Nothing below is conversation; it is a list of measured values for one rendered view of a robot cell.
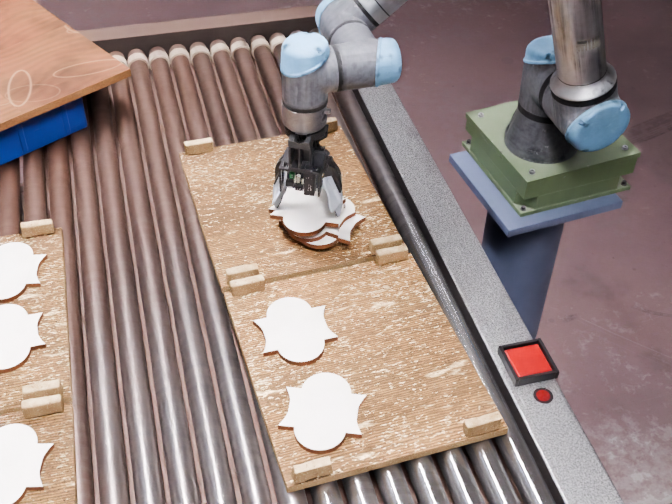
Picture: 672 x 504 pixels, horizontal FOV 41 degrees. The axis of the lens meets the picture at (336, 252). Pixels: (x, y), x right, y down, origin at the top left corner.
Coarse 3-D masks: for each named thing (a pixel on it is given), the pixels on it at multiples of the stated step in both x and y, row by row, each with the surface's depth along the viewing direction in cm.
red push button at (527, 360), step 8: (536, 344) 152; (512, 352) 150; (520, 352) 150; (528, 352) 150; (536, 352) 150; (512, 360) 149; (520, 360) 149; (528, 360) 149; (536, 360) 149; (544, 360) 149; (520, 368) 148; (528, 368) 148; (536, 368) 148; (544, 368) 148; (520, 376) 147
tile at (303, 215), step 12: (288, 192) 170; (300, 192) 170; (324, 192) 170; (288, 204) 167; (300, 204) 167; (312, 204) 167; (324, 204) 168; (276, 216) 165; (288, 216) 165; (300, 216) 165; (312, 216) 165; (324, 216) 165; (288, 228) 163; (300, 228) 163; (312, 228) 163
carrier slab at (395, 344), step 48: (288, 288) 159; (336, 288) 159; (384, 288) 160; (240, 336) 151; (384, 336) 151; (432, 336) 152; (288, 384) 144; (384, 384) 144; (432, 384) 144; (480, 384) 144; (288, 432) 137; (384, 432) 137; (432, 432) 137; (288, 480) 131
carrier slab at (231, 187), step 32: (192, 160) 186; (224, 160) 186; (256, 160) 186; (352, 160) 187; (192, 192) 178; (224, 192) 178; (256, 192) 178; (352, 192) 179; (224, 224) 171; (256, 224) 172; (384, 224) 172; (224, 256) 165; (256, 256) 165; (288, 256) 165; (320, 256) 165; (352, 256) 166; (224, 288) 160
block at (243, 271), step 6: (252, 264) 160; (228, 270) 158; (234, 270) 158; (240, 270) 159; (246, 270) 159; (252, 270) 159; (258, 270) 160; (228, 276) 158; (234, 276) 158; (240, 276) 159; (246, 276) 160; (228, 282) 159
